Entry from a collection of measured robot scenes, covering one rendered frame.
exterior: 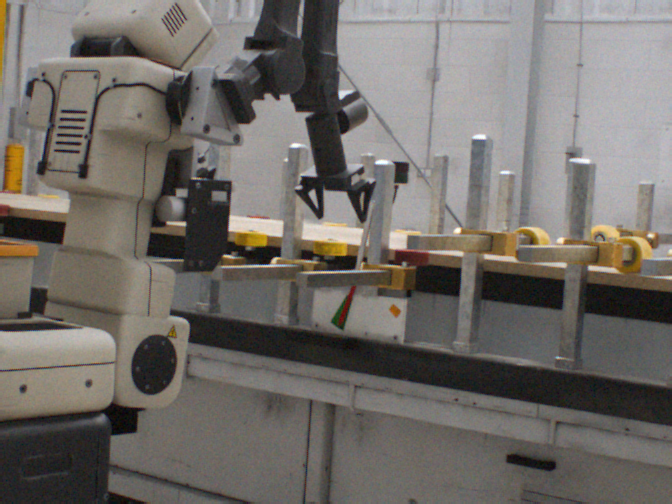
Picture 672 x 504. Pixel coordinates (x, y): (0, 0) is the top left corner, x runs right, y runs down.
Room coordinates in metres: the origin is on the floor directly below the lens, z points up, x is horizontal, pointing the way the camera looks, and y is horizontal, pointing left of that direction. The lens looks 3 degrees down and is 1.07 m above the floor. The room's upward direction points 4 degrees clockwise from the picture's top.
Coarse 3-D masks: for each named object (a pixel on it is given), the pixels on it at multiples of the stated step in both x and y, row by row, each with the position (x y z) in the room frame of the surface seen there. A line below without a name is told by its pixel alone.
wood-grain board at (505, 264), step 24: (24, 216) 4.02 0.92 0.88; (48, 216) 3.96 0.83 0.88; (312, 240) 3.39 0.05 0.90; (360, 240) 3.53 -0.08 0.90; (432, 264) 3.18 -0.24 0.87; (456, 264) 3.14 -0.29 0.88; (504, 264) 3.07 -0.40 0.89; (528, 264) 3.03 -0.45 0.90; (552, 264) 3.06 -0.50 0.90; (648, 288) 2.86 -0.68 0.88
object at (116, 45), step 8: (80, 40) 2.33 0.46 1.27; (88, 40) 2.33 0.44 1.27; (96, 40) 2.31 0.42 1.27; (104, 40) 2.30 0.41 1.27; (112, 40) 2.28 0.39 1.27; (120, 40) 2.26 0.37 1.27; (128, 40) 2.27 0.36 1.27; (72, 48) 2.32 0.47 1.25; (80, 48) 2.33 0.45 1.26; (88, 48) 2.31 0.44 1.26; (96, 48) 2.30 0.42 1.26; (104, 48) 2.29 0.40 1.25; (112, 48) 2.25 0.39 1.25; (120, 48) 2.26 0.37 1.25; (128, 48) 2.27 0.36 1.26; (72, 56) 2.32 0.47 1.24; (80, 56) 2.33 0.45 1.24; (88, 56) 2.32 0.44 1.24; (96, 56) 2.31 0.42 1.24; (104, 56) 2.29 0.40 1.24; (112, 56) 2.25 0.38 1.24; (120, 56) 2.26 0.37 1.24; (128, 56) 2.27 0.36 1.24; (136, 56) 2.29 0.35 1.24
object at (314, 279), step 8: (304, 272) 2.81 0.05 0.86; (312, 272) 2.84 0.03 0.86; (320, 272) 2.85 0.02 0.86; (328, 272) 2.87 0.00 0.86; (336, 272) 2.89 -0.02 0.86; (344, 272) 2.91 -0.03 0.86; (352, 272) 2.93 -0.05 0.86; (360, 272) 2.95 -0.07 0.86; (368, 272) 2.97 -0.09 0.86; (376, 272) 3.00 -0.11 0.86; (384, 272) 3.02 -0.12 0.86; (416, 272) 3.13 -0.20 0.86; (296, 280) 2.81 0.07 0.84; (304, 280) 2.80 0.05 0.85; (312, 280) 2.81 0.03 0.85; (320, 280) 2.83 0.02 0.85; (328, 280) 2.85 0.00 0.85; (336, 280) 2.88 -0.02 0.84; (344, 280) 2.90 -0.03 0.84; (352, 280) 2.93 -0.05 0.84; (360, 280) 2.95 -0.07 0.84; (368, 280) 2.98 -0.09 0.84; (376, 280) 3.00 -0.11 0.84; (384, 280) 3.03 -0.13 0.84; (416, 280) 3.13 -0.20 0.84
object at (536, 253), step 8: (520, 248) 2.53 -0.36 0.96; (528, 248) 2.53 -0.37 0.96; (536, 248) 2.53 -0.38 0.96; (544, 248) 2.56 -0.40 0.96; (552, 248) 2.59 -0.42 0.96; (560, 248) 2.61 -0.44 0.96; (568, 248) 2.64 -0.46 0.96; (576, 248) 2.67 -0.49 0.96; (584, 248) 2.70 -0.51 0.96; (592, 248) 2.73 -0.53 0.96; (624, 248) 2.86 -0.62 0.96; (632, 248) 2.89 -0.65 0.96; (520, 256) 2.53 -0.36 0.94; (528, 256) 2.52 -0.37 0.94; (536, 256) 2.53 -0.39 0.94; (544, 256) 2.56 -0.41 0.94; (552, 256) 2.59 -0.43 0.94; (560, 256) 2.62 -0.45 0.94; (568, 256) 2.65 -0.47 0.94; (576, 256) 2.67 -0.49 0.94; (584, 256) 2.70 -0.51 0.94; (592, 256) 2.74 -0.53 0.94; (624, 256) 2.86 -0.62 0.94
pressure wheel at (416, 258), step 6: (396, 252) 3.12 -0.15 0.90; (402, 252) 3.11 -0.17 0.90; (408, 252) 3.10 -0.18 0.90; (414, 252) 3.10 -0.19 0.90; (420, 252) 3.10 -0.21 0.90; (426, 252) 3.12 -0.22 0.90; (396, 258) 3.12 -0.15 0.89; (402, 258) 3.11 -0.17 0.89; (408, 258) 3.10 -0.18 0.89; (414, 258) 3.10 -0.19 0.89; (420, 258) 3.10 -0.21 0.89; (426, 258) 3.12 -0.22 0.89; (414, 264) 3.10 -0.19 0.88; (420, 264) 3.11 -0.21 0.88; (426, 264) 3.12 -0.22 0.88; (408, 294) 3.13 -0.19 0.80
